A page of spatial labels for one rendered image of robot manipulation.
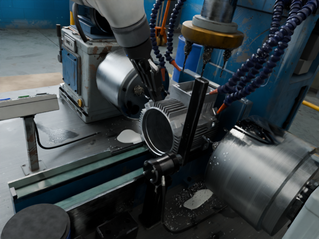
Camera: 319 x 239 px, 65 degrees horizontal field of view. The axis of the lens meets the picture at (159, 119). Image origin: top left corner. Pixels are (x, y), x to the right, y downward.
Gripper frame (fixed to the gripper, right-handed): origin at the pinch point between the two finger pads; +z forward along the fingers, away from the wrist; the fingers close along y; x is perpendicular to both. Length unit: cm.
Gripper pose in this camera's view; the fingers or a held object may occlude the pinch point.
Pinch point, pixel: (155, 94)
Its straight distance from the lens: 78.8
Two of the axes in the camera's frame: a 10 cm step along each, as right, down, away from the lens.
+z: 2.5, 6.3, 7.4
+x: -7.4, 6.1, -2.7
